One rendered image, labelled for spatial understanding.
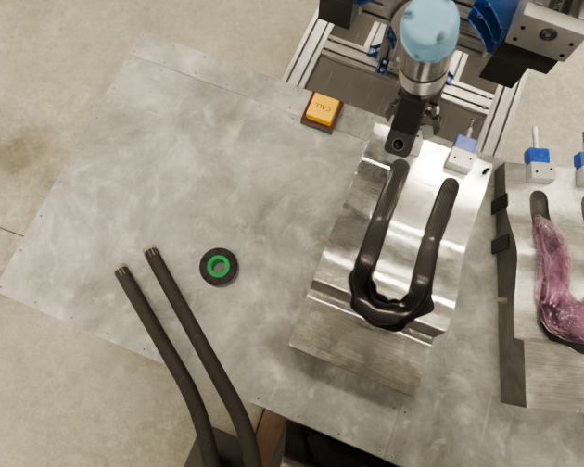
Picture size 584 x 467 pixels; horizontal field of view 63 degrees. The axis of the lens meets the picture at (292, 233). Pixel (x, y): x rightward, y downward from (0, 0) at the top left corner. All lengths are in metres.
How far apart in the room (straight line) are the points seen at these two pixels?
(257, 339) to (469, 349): 0.44
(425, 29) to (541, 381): 0.65
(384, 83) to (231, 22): 0.79
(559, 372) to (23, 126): 2.09
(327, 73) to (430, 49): 1.25
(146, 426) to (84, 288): 0.89
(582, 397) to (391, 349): 0.34
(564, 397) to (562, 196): 0.41
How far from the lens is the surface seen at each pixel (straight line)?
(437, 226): 1.01
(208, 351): 0.93
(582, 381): 1.04
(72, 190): 1.18
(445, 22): 0.69
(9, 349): 2.09
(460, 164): 1.03
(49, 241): 1.17
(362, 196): 0.99
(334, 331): 0.95
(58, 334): 2.01
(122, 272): 1.05
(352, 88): 1.90
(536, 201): 1.14
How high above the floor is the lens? 1.81
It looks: 75 degrees down
